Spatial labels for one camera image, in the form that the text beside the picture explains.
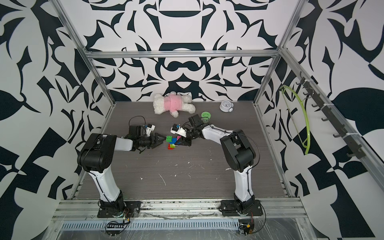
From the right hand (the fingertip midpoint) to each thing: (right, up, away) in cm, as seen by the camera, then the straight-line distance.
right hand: (176, 137), depth 92 cm
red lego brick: (-4, -6, -1) cm, 8 cm away
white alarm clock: (+35, +21, +22) cm, 46 cm away
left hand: (-9, -1, +5) cm, 10 cm away
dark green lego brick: (-4, 0, -4) cm, 5 cm away
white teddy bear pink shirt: (-4, +22, +16) cm, 28 cm away
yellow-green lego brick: (-2, -4, -2) cm, 5 cm away
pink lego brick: (+2, +1, -6) cm, 6 cm away
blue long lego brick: (-1, -1, -4) cm, 5 cm away
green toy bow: (+60, +12, -25) cm, 67 cm away
